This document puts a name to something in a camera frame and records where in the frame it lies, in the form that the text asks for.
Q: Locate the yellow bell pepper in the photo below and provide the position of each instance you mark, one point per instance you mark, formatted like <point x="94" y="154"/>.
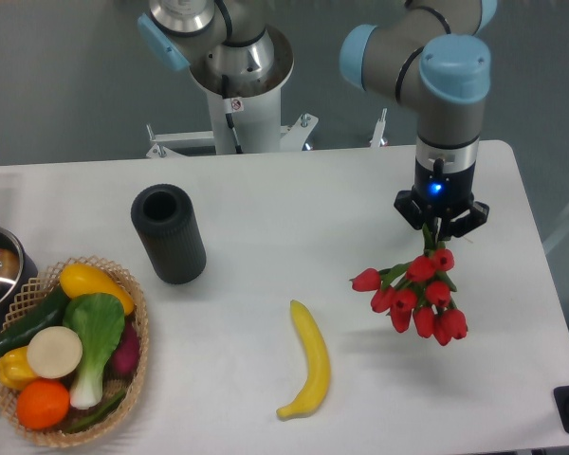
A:
<point x="15" y="372"/>

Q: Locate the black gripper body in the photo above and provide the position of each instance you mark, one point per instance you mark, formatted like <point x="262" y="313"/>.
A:
<point x="443" y="180"/>

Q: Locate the green bok choy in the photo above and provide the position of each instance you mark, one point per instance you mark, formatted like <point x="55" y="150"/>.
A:
<point x="98" y="321"/>

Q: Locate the yellow banana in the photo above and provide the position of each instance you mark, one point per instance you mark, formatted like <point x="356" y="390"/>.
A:
<point x="318" y="379"/>

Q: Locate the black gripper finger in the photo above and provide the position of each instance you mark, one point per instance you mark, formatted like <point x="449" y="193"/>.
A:
<point x="476" y="216"/>
<point x="415" y="210"/>

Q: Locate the woven wicker basket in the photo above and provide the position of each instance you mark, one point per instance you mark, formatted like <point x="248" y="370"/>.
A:
<point x="122" y="381"/>

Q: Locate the green bean pod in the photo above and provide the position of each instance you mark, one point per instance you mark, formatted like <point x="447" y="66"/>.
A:
<point x="98" y="415"/>

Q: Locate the yellow squash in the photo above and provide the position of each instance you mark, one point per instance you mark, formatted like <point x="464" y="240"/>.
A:
<point x="81" y="279"/>

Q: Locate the red tulip bouquet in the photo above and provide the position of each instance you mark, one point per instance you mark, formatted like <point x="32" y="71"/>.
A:
<point x="418" y="293"/>

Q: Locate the purple sweet potato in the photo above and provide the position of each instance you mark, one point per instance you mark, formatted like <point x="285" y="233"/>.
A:
<point x="125" y="358"/>

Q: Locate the orange fruit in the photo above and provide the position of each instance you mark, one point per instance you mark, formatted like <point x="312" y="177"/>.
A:
<point x="43" y="403"/>

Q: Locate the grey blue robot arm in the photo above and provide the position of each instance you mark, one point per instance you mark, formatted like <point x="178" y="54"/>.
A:
<point x="432" y="62"/>

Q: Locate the dark green cucumber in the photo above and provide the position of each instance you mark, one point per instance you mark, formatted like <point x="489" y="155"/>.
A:
<point x="49" y="312"/>

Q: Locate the dark grey ribbed vase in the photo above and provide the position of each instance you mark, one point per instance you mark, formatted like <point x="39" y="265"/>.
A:
<point x="164" y="219"/>

